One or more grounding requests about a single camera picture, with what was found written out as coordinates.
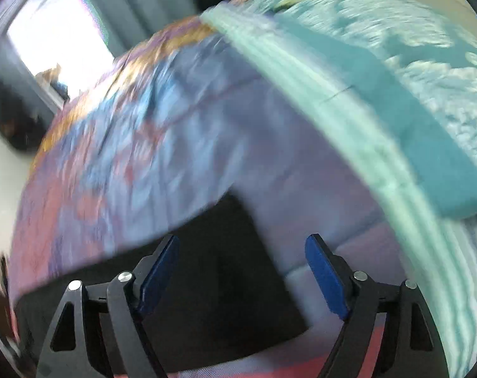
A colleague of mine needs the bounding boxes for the floral satin bedspread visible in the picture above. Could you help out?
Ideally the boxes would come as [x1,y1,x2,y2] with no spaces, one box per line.
[8,16,412,378]

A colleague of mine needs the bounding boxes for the teal floral blanket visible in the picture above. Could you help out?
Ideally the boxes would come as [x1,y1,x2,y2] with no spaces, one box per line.
[258,0,477,219]

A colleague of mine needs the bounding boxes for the hanging black clothes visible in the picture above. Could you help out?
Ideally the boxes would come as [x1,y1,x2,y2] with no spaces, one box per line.
[0,75,52,152]

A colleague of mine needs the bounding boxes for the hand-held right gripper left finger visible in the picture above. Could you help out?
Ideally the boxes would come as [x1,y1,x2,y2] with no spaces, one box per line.
[36,234,180,378]

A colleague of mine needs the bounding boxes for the balcony clothes pile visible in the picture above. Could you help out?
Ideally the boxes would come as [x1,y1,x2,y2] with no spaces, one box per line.
[37,64,71,100]

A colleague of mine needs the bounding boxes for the striped light green sheet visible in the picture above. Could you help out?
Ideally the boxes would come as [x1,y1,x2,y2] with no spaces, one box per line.
[201,2,477,378]

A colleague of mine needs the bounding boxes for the black pants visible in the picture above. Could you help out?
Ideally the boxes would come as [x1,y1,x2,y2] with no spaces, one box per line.
[16,193,312,375]

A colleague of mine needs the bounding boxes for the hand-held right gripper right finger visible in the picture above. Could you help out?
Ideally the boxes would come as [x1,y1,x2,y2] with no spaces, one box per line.
[304,233,449,378]

